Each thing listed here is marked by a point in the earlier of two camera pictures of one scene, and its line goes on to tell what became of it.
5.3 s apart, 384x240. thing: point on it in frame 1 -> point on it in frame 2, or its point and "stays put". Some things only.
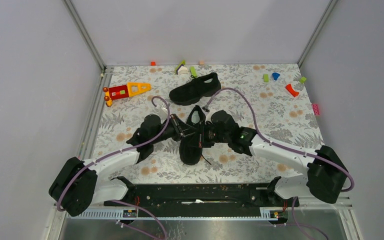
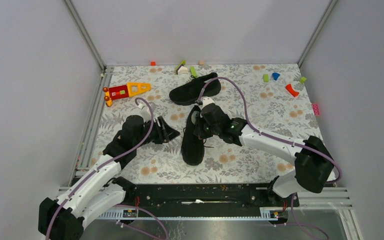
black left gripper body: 175,129 -> 158,136
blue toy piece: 275,75 stays put
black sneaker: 192,91 stays put
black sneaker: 190,148 stays put
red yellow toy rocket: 130,89 stays put
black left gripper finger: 187,130 -> 171,132
